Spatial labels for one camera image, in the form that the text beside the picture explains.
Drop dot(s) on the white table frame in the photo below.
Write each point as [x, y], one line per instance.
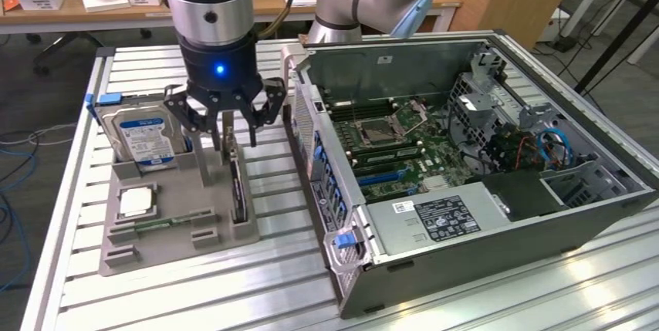
[566, 24]

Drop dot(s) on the loose green RAM stick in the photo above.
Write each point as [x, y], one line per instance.
[155, 226]

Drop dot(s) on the silver chipset heatsink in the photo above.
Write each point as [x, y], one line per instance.
[441, 183]

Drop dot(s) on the open dark grey PC case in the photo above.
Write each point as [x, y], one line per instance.
[463, 281]

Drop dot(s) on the hard disk with blue caddy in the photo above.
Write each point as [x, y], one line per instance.
[144, 134]

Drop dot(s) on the CPU socket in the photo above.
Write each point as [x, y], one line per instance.
[378, 132]

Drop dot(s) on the blue expansion slot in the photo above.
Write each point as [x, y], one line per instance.
[383, 177]

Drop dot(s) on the black slanted pole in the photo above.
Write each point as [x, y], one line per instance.
[618, 46]

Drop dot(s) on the metal socket cover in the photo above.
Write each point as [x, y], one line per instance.
[411, 117]

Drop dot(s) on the grey disk bay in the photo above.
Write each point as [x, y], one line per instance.
[582, 188]

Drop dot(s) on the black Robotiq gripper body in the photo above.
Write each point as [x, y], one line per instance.
[222, 61]

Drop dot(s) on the orange box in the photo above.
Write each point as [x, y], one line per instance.
[7, 3]

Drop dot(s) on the grey metal drive cage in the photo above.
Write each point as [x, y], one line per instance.
[474, 111]

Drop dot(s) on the grey power supply unit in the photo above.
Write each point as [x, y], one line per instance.
[397, 230]

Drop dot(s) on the silver CPU chip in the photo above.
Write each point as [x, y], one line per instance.
[136, 203]

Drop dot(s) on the grey plastic parts rack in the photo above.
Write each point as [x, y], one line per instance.
[175, 192]

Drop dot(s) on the black power brick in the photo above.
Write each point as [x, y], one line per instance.
[566, 43]

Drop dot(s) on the green motherboard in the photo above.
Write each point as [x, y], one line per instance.
[438, 153]

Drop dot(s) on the blue case latch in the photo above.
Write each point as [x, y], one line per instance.
[345, 240]

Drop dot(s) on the black office chair base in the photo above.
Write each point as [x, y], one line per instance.
[72, 43]

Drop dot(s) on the graphics card with metal bracket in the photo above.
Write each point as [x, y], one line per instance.
[238, 192]

